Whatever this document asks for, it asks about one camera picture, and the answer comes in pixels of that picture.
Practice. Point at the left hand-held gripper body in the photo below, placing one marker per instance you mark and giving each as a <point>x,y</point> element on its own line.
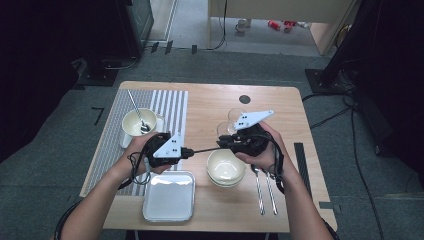
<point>168,150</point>

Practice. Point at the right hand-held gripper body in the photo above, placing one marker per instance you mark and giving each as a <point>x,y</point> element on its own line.
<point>253,141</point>

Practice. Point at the thin dark rod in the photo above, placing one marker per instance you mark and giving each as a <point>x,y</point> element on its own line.
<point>206,150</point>

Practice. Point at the cream ceramic bowl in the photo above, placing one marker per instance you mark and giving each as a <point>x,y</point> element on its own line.
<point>133,125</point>
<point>226,166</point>
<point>226,185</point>

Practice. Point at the white square plate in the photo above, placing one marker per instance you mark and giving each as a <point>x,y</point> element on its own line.
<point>125,141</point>

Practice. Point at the person's right hand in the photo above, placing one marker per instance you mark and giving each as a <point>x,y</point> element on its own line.
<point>266,161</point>

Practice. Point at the person's left hand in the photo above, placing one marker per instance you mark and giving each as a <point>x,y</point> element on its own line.
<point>135,151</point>

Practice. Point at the clear drinking glass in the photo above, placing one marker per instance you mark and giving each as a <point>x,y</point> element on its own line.
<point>233,115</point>
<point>222,128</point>

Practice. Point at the black round table grommet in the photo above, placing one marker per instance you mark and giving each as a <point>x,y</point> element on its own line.
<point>244,99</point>

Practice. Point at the black carbon fibre strip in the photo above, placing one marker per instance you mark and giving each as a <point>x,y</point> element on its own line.
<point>299,156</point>

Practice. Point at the grey striped placemat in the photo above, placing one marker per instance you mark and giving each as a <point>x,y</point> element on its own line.
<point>110,110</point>

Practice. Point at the person's dark clothing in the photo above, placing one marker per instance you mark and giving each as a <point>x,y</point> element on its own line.
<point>200,236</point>

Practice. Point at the black tape piece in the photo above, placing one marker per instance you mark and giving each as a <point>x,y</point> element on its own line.
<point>328,205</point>

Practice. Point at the white cup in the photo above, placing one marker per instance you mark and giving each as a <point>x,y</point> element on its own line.
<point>241,25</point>

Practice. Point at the red object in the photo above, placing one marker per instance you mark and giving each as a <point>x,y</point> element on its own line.
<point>288,24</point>
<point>274,25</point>

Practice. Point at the black metal stand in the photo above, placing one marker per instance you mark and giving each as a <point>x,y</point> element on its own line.
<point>336,56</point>

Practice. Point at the small white object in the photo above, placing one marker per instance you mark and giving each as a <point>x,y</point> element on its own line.
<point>303,24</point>

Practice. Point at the dark cabinet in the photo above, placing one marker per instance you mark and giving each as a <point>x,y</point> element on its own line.
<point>140,20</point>

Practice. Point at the beige wooden furniture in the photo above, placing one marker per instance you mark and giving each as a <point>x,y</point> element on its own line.
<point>283,8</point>

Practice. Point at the dark curtain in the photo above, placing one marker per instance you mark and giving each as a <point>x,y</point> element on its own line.
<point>400,100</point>
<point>33,66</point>

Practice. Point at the black stand base plate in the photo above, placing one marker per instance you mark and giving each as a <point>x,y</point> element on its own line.
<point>100,78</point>

